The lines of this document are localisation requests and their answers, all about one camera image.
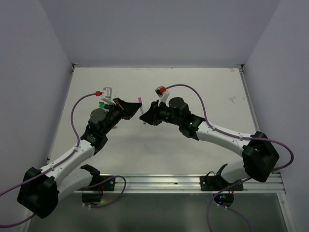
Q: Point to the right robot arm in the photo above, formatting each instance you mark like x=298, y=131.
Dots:
x=258, y=154

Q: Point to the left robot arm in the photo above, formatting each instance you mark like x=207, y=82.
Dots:
x=45, y=187

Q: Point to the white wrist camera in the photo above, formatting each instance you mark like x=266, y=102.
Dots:
x=163, y=94
x=106, y=96

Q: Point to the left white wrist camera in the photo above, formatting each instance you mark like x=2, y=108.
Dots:
x=106, y=96

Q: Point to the aluminium mounting rail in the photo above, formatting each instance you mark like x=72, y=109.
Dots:
x=190, y=183

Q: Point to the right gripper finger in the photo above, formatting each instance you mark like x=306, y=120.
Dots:
x=153, y=105
x=148, y=117

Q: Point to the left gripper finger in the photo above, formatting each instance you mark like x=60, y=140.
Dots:
x=130, y=108
x=128, y=114

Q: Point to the green black highlighter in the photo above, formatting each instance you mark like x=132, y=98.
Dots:
x=102, y=105

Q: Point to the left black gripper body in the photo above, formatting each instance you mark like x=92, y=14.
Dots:
x=115, y=114

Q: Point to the purple white marker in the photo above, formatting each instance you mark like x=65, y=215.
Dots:
x=141, y=113

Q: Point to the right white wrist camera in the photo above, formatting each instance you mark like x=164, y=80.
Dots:
x=163, y=94

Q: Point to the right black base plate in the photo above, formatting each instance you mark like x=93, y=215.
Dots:
x=210, y=182

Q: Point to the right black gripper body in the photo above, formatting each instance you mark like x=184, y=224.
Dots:
x=161, y=113

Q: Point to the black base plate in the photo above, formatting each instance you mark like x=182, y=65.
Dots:
x=106, y=186
x=210, y=182

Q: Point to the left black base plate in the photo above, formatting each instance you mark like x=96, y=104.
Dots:
x=106, y=186

